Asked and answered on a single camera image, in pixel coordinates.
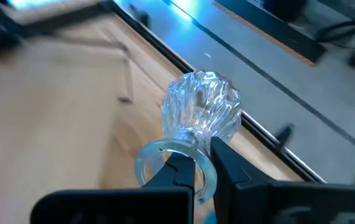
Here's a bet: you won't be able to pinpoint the black floor cable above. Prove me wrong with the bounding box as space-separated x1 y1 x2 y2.
316 17 355 44

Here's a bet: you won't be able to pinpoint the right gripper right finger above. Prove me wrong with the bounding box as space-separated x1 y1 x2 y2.
209 136 355 224

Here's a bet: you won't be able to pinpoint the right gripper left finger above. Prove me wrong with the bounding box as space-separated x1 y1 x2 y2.
30 151 196 224

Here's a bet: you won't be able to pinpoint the black hazard-striped floor mat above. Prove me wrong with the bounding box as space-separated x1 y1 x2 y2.
213 0 327 67

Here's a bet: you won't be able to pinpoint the clear glass jars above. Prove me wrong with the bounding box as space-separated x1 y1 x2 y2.
133 68 244 205

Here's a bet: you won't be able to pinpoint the black aluminium table frame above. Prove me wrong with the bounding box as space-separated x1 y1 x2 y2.
21 0 326 184

